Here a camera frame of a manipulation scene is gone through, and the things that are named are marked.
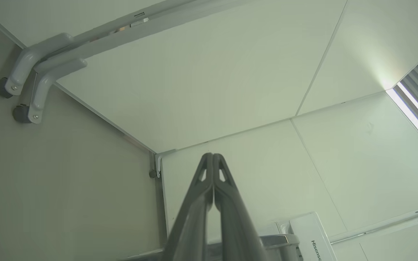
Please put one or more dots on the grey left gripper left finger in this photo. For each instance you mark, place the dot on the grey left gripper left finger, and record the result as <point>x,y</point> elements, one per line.
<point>191,224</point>

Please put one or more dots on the white corner bracket with caster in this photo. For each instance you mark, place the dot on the white corner bracket with caster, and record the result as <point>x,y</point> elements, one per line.
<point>158,163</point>

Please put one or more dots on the grey partition foot with caster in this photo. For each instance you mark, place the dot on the grey partition foot with caster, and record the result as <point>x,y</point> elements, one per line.
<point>44,90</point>
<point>24,69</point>

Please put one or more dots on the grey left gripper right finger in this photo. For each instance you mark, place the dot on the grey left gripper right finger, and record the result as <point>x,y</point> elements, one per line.
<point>236,224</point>

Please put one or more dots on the white detergent drawer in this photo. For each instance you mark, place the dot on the white detergent drawer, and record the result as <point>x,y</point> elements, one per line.
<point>305,235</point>

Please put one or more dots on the white Hisense washing machine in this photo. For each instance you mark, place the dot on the white Hisense washing machine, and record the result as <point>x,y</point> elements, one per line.
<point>303,232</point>

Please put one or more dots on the grey partition frame post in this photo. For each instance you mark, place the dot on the grey partition frame post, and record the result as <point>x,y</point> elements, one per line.
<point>140,30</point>

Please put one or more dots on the white side partition panel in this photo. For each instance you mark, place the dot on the white side partition panel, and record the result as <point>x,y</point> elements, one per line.
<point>194,90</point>

